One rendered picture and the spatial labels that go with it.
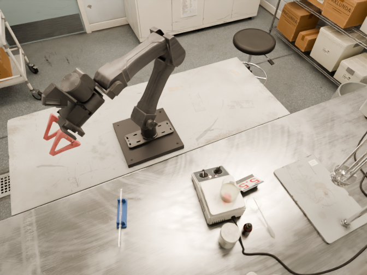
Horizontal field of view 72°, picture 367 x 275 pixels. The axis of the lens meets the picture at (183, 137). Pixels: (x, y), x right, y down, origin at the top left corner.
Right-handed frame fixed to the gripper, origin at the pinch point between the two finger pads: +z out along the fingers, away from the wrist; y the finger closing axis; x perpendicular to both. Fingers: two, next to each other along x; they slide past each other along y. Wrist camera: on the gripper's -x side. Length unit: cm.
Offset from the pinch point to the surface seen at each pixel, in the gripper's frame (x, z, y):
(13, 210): 13.0, 30.0, -13.2
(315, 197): 67, -44, 42
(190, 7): 98, -162, -197
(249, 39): 94, -131, -77
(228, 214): 45, -19, 32
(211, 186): 40, -22, 23
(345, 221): 68, -43, 54
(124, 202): 31.5, 2.8, 6.0
